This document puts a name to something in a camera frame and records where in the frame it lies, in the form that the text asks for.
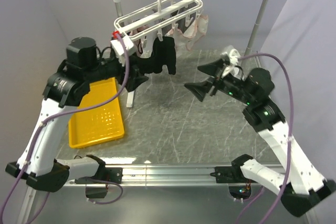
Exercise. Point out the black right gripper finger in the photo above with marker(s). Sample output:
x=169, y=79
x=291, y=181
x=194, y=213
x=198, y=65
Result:
x=212, y=68
x=200, y=89

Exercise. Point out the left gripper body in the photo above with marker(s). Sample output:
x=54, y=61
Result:
x=121, y=75

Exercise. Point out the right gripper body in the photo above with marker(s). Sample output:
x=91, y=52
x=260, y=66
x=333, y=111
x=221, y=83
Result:
x=217, y=82

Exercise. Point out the white clip hanger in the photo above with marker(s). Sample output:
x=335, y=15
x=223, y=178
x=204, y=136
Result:
x=153, y=17

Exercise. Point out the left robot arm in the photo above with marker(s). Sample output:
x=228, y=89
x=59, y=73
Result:
x=62, y=96

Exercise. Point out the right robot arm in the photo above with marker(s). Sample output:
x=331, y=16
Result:
x=302, y=187

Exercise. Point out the white underwear pink trim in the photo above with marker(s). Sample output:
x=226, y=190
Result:
x=186, y=36

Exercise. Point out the white rack left foot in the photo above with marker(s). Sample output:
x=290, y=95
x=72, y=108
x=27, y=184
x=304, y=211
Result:
x=130, y=99

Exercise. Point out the yellow plastic tray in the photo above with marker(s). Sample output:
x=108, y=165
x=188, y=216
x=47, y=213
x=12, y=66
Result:
x=99, y=125

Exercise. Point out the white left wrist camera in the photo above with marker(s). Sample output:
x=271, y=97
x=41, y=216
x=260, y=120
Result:
x=122, y=46

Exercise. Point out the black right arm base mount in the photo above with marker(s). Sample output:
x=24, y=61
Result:
x=223, y=174

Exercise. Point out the aluminium table edge rail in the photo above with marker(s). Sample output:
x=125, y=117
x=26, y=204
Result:
x=168, y=175

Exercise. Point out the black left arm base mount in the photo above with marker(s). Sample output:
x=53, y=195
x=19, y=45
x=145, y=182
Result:
x=114, y=175

